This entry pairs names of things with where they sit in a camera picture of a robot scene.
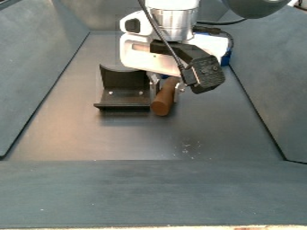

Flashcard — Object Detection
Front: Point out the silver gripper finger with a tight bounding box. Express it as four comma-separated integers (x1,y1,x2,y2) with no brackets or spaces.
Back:
174,82,186,102
147,72,161,100

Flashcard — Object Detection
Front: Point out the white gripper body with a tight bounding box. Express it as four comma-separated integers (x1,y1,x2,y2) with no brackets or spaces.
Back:
121,10,231,76

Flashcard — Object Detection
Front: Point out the brown cylinder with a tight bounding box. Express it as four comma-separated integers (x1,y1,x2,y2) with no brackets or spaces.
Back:
151,76,181,116

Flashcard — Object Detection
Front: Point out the black curved holder stand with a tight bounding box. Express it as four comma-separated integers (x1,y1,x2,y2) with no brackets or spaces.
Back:
94,66,151,110

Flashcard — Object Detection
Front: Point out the blue shape sorting block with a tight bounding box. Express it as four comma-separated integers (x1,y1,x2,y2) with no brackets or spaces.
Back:
221,49,231,66

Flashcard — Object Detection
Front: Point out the black camera cable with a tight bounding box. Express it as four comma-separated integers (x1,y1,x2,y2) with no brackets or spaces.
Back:
137,0,235,86

